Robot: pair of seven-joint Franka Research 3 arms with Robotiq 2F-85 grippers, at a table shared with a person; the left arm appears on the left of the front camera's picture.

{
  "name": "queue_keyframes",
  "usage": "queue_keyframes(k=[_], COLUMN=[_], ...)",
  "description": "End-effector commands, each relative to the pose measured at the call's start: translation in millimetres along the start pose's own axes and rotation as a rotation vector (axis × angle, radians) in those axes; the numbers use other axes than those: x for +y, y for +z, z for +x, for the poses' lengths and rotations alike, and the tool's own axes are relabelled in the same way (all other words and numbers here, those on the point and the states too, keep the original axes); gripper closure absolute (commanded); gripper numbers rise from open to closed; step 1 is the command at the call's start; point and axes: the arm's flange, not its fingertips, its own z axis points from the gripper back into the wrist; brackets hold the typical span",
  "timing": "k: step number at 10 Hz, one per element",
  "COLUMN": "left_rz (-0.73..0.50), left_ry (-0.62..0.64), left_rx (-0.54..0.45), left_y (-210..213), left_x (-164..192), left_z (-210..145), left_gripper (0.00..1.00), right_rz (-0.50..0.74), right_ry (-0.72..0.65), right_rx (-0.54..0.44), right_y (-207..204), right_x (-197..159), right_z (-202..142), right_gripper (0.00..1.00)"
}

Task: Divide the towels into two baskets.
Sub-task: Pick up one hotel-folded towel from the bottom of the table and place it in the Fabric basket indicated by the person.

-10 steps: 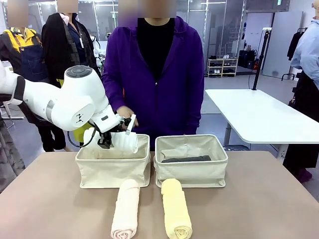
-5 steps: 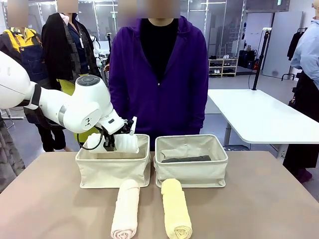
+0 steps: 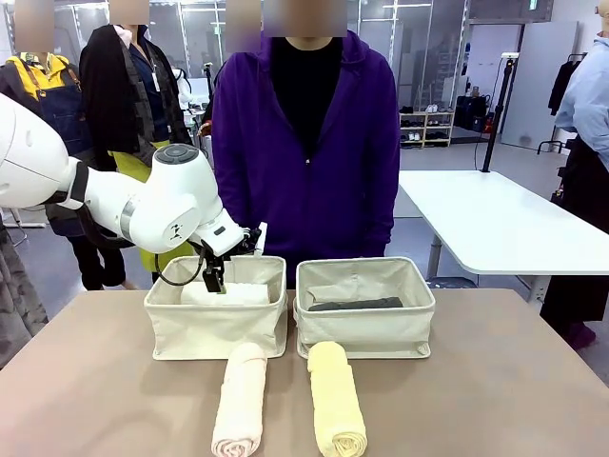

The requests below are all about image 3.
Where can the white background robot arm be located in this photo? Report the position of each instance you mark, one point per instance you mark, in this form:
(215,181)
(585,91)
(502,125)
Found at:
(183,85)

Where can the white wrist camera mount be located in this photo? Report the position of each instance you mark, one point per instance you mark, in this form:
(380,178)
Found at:
(261,238)

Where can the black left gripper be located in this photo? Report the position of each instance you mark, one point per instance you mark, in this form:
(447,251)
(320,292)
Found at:
(214,261)

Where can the wooden shoe rack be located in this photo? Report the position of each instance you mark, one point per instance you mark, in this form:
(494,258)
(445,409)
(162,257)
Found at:
(426,128)

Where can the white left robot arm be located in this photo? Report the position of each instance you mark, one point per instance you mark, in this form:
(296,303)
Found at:
(176,204)

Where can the yellow towel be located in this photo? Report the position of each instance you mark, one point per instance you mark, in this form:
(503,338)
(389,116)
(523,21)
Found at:
(335,404)

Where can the grey fabric drape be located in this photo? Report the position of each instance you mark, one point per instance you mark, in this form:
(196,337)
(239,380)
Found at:
(19,295)

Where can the black tripod pole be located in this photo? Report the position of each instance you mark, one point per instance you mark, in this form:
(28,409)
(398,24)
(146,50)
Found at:
(497,114)

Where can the cream fabric basket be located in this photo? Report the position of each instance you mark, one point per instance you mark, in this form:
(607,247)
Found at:
(214,328)
(366,328)

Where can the white towel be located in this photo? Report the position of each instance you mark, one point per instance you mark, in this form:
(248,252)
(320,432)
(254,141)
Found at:
(228,294)

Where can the person in black coat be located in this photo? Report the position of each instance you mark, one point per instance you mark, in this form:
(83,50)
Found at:
(123,95)

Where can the dark grey folded towel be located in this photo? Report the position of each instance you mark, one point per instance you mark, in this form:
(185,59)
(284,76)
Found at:
(357,304)

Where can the clothes rack with black garment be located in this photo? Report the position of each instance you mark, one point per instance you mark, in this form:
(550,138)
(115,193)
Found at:
(563,85)

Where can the purple sleeved right forearm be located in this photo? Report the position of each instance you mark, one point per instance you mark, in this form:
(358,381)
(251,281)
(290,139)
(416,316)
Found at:
(223,200)

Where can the pink towel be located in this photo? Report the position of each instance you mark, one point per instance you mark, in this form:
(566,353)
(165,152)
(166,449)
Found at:
(240,404)

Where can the purple sleeved left forearm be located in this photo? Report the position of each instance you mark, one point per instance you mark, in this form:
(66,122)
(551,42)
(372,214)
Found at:
(386,219)

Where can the black suitcase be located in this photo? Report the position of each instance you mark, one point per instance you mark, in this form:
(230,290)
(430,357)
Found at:
(471,113)

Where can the white table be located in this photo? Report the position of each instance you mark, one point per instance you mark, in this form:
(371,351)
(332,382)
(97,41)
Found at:
(499,224)

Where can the person in yellow hoodie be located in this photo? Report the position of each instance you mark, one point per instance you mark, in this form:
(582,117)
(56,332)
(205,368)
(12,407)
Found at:
(57,114)

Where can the person in light blue shirt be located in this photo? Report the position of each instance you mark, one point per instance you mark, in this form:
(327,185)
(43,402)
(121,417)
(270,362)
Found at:
(585,157)

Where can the person in purple hoodie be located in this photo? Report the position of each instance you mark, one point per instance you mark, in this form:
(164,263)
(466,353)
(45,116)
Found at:
(304,190)

